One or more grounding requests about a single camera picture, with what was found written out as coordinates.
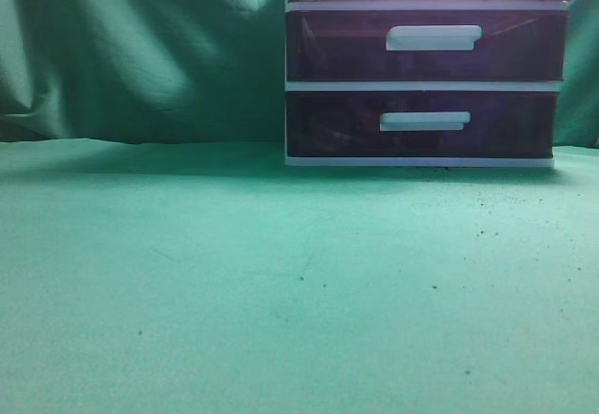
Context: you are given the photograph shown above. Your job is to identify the green cloth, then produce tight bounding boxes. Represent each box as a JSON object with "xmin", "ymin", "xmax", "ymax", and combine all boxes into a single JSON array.
[{"xmin": 1, "ymin": 0, "xmax": 598, "ymax": 413}]

